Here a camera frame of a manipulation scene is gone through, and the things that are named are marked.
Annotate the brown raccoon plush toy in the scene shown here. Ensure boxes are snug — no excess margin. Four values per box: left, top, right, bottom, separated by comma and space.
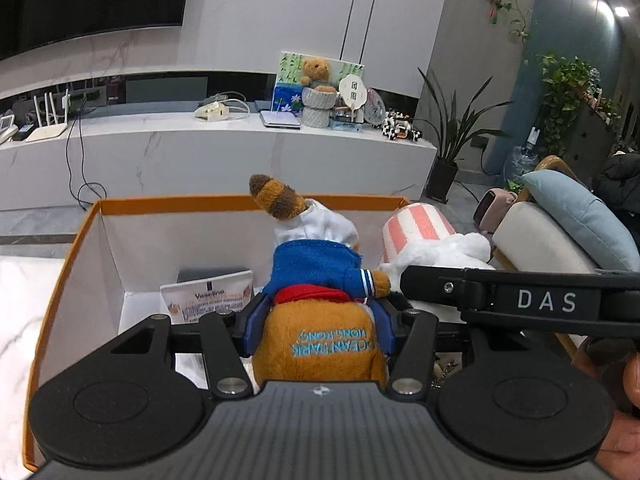
248, 174, 393, 393

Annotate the brown teddy bear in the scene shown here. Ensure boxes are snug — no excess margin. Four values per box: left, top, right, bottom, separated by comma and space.
299, 58, 337, 94

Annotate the pink space heater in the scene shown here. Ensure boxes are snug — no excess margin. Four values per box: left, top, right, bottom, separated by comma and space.
472, 188, 519, 234

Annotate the dark jacket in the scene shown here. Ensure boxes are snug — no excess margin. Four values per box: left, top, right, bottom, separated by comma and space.
592, 152, 640, 222

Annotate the water bottle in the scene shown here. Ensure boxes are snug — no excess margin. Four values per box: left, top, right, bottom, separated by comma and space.
505, 127, 542, 182

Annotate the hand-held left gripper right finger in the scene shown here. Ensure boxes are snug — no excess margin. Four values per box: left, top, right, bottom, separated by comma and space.
370, 300, 508, 401

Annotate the black television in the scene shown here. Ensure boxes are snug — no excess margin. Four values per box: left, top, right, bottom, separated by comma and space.
0, 0, 195, 62

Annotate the beige armchair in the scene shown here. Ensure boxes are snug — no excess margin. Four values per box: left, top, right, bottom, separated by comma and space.
492, 155, 640, 357

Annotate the white printed lotion carton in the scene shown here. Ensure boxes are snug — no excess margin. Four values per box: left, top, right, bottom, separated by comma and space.
160, 270, 256, 327

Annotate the white wifi router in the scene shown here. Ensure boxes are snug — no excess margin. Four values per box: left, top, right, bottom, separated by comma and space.
25, 91, 71, 143

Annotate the black power cable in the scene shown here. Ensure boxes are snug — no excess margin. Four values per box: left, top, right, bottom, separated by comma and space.
65, 109, 107, 212

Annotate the light blue cushion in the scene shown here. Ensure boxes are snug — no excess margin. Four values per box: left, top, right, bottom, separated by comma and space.
520, 169, 640, 274

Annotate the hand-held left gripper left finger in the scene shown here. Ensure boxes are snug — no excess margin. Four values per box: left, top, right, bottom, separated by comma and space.
107, 290, 271, 401

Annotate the white power strip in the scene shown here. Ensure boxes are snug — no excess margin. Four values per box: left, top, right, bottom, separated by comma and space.
194, 92, 250, 122

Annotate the person's right hand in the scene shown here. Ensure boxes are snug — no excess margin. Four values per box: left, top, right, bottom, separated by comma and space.
595, 357, 640, 467

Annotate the grey laptop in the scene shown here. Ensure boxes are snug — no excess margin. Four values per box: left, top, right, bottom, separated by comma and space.
259, 109, 302, 130

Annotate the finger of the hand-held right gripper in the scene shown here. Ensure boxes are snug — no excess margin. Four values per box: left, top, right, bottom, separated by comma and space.
399, 265, 470, 307

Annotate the white round hand fan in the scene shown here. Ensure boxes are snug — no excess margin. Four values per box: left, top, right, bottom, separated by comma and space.
337, 75, 365, 112

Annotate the white marble tv console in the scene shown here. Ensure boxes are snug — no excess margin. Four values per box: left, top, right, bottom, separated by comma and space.
0, 72, 439, 212

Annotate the bamboo painting canvas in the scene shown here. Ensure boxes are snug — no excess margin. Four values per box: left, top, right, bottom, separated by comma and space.
272, 51, 366, 114

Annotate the grey knitted pot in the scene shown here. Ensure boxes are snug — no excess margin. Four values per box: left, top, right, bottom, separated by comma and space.
301, 86, 337, 129

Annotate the black and white toy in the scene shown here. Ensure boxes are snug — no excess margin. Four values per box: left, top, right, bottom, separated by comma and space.
381, 111, 424, 142

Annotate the green trailing vine plant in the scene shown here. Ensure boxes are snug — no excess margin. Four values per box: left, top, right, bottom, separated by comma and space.
540, 52, 622, 157

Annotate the potted long-leaf plant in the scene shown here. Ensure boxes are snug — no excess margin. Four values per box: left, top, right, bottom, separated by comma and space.
412, 67, 512, 204

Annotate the orange cardboard box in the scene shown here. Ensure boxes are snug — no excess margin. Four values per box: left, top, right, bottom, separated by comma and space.
22, 195, 416, 472

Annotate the pink striped popcorn plush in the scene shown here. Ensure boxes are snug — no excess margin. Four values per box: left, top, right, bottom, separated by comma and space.
378, 201, 493, 307

